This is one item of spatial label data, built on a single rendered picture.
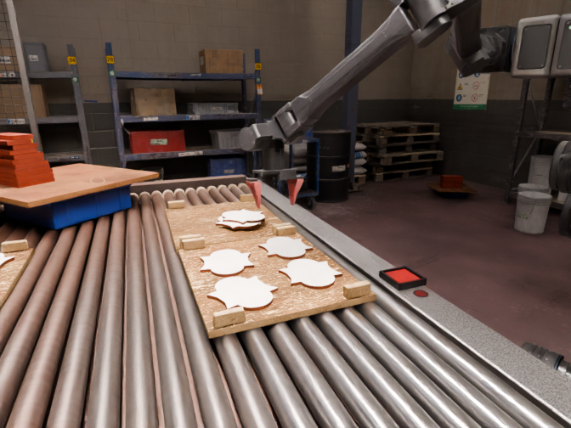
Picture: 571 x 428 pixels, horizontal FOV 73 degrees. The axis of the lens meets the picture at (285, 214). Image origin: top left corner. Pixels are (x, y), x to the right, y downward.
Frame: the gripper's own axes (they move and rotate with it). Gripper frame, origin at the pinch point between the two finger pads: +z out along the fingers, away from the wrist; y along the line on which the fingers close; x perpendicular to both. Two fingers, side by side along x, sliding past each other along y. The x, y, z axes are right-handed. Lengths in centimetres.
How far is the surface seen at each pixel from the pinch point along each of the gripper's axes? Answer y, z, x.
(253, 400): -23, 20, -49
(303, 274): -1.9, 13.3, -20.6
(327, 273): 3.4, 13.4, -22.0
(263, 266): -7.9, 13.1, -11.0
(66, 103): -93, -75, 478
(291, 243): 3.5, 11.0, -2.0
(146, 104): -1, -69, 421
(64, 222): -56, 7, 46
